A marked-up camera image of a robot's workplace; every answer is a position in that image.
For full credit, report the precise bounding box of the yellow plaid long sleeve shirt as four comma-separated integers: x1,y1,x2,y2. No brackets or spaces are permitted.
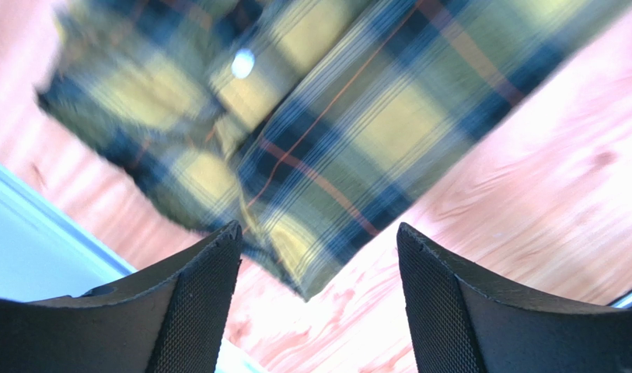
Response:
38,1,630,300

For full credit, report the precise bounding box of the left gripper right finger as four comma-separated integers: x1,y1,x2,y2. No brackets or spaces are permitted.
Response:
396,223,632,372

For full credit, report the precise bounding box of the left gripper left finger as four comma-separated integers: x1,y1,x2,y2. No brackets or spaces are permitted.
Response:
0,221,243,372

